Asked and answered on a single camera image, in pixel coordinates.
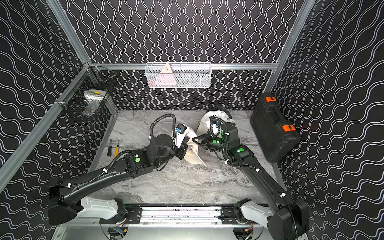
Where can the aluminium frame post right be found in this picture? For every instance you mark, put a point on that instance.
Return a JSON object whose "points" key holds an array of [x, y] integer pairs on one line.
{"points": [[290, 42]]}

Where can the black tool case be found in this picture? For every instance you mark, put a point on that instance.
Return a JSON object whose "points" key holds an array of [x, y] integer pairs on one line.
{"points": [[276, 135]]}

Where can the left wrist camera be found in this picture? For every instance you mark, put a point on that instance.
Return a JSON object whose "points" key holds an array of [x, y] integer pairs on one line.
{"points": [[181, 131]]}

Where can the aluminium back crossbar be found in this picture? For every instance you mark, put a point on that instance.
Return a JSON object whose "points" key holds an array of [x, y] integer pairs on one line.
{"points": [[190, 66]]}

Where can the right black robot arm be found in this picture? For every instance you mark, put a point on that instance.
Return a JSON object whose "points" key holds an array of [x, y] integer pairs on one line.
{"points": [[285, 217]]}

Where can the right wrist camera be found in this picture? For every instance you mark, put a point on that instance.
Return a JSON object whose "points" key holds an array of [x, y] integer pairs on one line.
{"points": [[215, 128]]}

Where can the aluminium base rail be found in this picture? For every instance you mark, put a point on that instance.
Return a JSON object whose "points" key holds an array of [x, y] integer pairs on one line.
{"points": [[177, 215]]}

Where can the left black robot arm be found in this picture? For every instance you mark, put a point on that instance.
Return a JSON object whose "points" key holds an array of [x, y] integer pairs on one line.
{"points": [[65, 194]]}

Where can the black wire basket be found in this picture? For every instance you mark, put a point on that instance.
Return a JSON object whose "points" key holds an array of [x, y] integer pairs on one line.
{"points": [[96, 79]]}

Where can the white cap at back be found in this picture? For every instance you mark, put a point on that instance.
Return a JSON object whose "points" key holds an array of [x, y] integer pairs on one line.
{"points": [[206, 124]]}

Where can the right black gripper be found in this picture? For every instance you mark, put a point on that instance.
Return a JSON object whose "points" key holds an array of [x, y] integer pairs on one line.
{"points": [[206, 141]]}

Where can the aluminium frame post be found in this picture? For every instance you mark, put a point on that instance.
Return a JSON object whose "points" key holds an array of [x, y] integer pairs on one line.
{"points": [[290, 42], [73, 38]]}

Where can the pink triangle card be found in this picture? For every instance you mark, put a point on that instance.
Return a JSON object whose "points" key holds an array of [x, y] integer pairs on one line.
{"points": [[166, 77]]}

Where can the aluminium left side rail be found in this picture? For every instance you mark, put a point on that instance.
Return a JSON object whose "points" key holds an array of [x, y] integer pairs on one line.
{"points": [[15, 161]]}

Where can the aluminium frame post left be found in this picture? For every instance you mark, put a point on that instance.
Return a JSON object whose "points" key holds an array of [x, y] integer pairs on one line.
{"points": [[73, 38]]}

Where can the cream cap with text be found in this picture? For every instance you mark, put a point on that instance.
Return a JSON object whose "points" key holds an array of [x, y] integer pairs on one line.
{"points": [[192, 155]]}

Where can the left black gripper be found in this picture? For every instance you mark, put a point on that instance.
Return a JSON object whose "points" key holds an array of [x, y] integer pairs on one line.
{"points": [[182, 150]]}

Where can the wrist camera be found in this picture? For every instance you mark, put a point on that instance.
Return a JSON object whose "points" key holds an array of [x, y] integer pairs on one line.
{"points": [[215, 128], [181, 131]]}

